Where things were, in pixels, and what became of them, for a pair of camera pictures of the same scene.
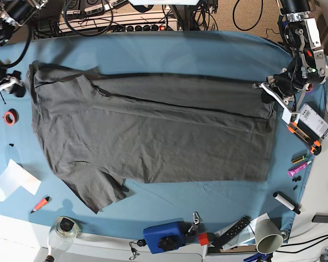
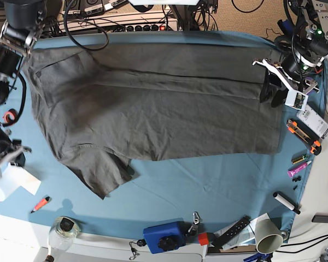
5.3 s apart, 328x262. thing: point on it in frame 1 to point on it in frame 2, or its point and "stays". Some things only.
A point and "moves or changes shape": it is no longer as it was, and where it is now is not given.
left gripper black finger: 18,89 to 21,161
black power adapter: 324,218 stays
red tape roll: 11,117 stays
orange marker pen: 41,203 stays
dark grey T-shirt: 100,130 moves or changes shape
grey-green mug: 268,238 stays
